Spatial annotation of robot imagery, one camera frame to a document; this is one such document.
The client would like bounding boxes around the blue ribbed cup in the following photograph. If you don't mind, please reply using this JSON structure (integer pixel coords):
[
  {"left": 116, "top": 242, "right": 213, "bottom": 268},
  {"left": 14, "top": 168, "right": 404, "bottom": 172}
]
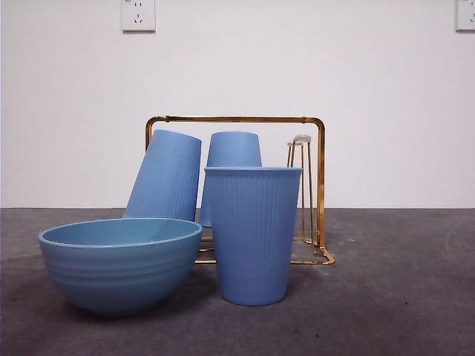
[
  {"left": 124, "top": 128, "right": 203, "bottom": 223},
  {"left": 203, "top": 166, "right": 304, "bottom": 306},
  {"left": 200, "top": 131, "right": 263, "bottom": 228}
]

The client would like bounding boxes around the blue ridged bowl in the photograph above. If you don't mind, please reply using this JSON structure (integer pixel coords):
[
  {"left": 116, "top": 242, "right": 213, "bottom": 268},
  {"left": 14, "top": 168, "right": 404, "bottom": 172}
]
[{"left": 38, "top": 217, "right": 203, "bottom": 317}]

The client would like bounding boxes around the gold wire cup rack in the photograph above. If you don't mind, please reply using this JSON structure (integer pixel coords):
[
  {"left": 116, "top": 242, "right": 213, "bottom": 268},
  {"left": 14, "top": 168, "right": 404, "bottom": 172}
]
[{"left": 143, "top": 115, "right": 337, "bottom": 266}]

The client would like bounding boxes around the white wall socket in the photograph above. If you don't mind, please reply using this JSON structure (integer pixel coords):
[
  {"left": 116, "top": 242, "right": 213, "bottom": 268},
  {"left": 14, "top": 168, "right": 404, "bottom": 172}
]
[
  {"left": 121, "top": 0, "right": 157, "bottom": 33},
  {"left": 456, "top": 0, "right": 475, "bottom": 32}
]

